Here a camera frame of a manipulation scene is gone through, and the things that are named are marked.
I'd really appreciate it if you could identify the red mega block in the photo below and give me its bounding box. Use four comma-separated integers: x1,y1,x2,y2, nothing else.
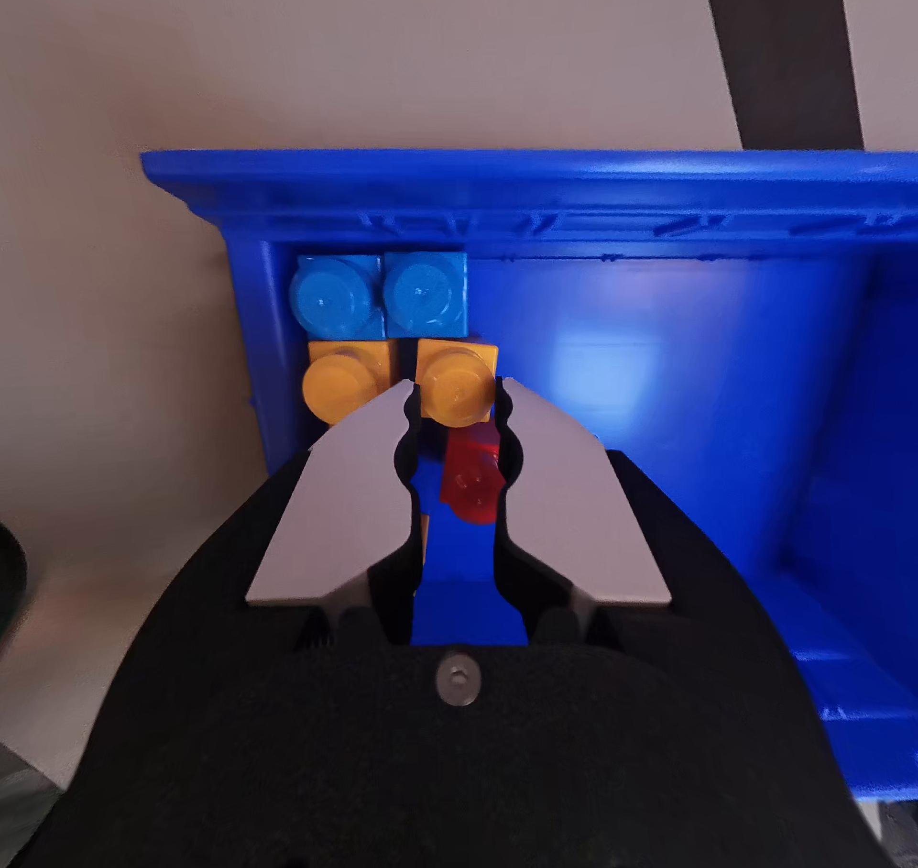
437,427,503,526

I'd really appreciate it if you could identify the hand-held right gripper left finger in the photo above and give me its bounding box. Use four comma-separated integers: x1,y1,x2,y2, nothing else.
245,379,423,643

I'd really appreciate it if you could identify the blue plastic bin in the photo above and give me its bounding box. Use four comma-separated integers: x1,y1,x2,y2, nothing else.
140,149,918,801

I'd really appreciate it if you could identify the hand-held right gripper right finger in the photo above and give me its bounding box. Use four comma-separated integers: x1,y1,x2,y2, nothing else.
493,376,673,630

